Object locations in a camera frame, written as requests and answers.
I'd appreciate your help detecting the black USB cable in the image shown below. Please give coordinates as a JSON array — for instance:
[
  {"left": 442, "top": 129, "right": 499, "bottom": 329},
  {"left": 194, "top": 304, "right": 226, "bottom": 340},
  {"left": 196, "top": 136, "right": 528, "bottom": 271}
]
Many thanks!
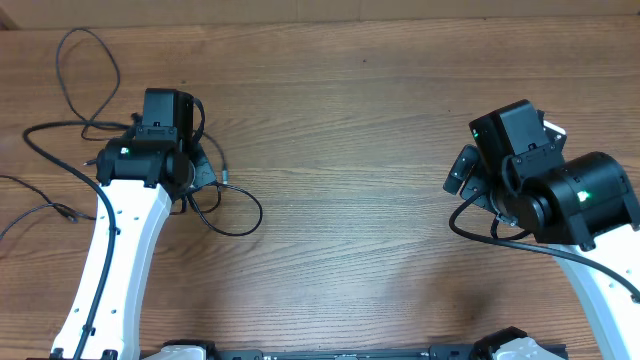
[
  {"left": 0, "top": 157, "right": 99, "bottom": 241},
  {"left": 54, "top": 27, "right": 146, "bottom": 143},
  {"left": 169, "top": 130, "right": 264, "bottom": 238}
]

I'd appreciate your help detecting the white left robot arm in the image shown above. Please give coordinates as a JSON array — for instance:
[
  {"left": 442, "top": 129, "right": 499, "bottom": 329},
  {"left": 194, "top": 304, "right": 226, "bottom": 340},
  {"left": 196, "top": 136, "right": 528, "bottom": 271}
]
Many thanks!
[{"left": 50, "top": 88, "right": 216, "bottom": 359}]

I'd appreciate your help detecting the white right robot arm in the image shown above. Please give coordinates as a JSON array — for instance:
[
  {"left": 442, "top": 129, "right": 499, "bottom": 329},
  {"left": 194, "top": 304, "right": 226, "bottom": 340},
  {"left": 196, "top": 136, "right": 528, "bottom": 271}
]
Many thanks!
[{"left": 443, "top": 99, "right": 639, "bottom": 359}]

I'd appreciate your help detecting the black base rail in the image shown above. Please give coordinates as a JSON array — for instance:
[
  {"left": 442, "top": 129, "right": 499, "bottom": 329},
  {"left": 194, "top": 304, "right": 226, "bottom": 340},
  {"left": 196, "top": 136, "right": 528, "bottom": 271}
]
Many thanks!
[{"left": 144, "top": 325, "right": 571, "bottom": 360}]

